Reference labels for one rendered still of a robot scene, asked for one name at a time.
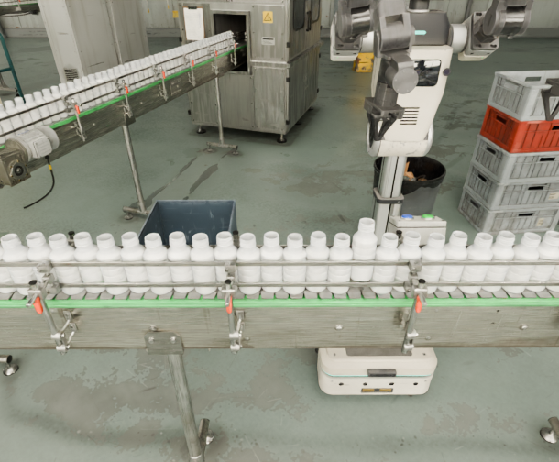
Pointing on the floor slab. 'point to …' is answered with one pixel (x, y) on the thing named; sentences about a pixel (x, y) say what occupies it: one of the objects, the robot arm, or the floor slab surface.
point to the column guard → (364, 63)
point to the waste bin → (414, 192)
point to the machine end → (260, 64)
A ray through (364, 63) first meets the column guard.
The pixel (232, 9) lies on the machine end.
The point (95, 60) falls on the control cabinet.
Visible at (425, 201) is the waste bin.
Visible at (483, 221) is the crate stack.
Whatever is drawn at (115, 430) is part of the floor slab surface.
